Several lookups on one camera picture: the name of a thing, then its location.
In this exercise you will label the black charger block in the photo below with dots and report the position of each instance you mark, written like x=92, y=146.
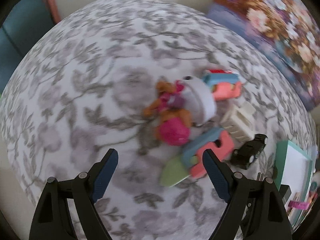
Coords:
x=285, y=191

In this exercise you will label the pink dog toy figure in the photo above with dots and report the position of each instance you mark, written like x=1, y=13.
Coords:
x=172, y=130

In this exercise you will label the floral painting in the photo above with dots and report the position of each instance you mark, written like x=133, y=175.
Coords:
x=275, y=17

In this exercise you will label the teal cardboard tray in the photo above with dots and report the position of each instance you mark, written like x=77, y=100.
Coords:
x=297, y=170

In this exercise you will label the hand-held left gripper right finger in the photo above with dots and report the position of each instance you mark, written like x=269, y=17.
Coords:
x=217, y=177

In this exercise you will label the cream hair claw clip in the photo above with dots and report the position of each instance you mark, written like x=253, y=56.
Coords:
x=238, y=122

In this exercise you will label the pink board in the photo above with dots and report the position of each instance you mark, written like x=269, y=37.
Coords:
x=50, y=0

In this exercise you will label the coral and blue toy vehicle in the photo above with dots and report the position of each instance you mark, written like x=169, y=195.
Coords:
x=212, y=145
x=225, y=90

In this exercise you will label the white wristband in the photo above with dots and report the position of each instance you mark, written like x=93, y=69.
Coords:
x=202, y=97

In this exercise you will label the red cylindrical toy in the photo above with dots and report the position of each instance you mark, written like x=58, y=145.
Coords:
x=218, y=71

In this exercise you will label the black toy car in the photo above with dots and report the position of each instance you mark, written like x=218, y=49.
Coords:
x=250, y=151

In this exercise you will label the pink comb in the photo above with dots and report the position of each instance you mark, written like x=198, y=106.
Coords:
x=298, y=204

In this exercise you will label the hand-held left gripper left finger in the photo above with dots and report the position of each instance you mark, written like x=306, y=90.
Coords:
x=103, y=177

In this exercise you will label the dark teal cabinet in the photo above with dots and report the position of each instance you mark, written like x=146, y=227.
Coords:
x=22, y=22

